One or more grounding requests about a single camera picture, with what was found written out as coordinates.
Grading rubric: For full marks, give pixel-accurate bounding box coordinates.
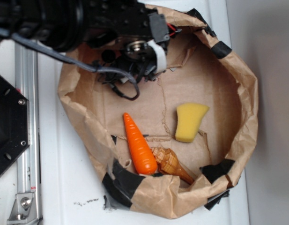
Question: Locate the white plastic bin lid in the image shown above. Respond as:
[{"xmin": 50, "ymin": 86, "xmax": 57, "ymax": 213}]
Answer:
[{"xmin": 0, "ymin": 0, "xmax": 250, "ymax": 225}]

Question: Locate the aluminium extrusion rail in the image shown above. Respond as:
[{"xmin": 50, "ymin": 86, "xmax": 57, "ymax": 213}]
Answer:
[{"xmin": 7, "ymin": 44, "xmax": 43, "ymax": 225}]

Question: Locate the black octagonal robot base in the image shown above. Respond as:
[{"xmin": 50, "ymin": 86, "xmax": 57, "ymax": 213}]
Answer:
[{"xmin": 0, "ymin": 75, "xmax": 30, "ymax": 177}]

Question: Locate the orange plastic toy carrot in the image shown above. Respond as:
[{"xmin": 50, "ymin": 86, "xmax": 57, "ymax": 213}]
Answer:
[{"xmin": 123, "ymin": 113, "xmax": 157, "ymax": 175}]

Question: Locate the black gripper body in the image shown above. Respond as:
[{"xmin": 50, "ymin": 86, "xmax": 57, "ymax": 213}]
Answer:
[{"xmin": 85, "ymin": 0, "xmax": 181, "ymax": 82}]

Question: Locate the yellow sponge piece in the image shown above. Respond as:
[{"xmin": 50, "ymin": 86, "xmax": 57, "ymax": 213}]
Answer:
[{"xmin": 175, "ymin": 103, "xmax": 209, "ymax": 143}]

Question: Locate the brown paper bag basket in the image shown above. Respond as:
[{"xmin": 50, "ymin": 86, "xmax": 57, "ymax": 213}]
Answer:
[{"xmin": 58, "ymin": 7, "xmax": 259, "ymax": 219}]

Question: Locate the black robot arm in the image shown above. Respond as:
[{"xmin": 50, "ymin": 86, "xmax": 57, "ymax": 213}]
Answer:
[{"xmin": 0, "ymin": 0, "xmax": 180, "ymax": 82}]

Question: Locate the brown spiral seashell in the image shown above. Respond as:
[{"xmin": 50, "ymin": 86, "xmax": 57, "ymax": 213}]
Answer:
[{"xmin": 151, "ymin": 147, "xmax": 194, "ymax": 185}]

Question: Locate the metal corner bracket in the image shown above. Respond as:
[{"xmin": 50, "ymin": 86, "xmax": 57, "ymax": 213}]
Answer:
[{"xmin": 7, "ymin": 192, "xmax": 39, "ymax": 225}]

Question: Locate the grey sleeved cable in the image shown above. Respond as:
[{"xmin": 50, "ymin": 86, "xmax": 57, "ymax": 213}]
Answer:
[{"xmin": 0, "ymin": 25, "xmax": 141, "ymax": 101}]

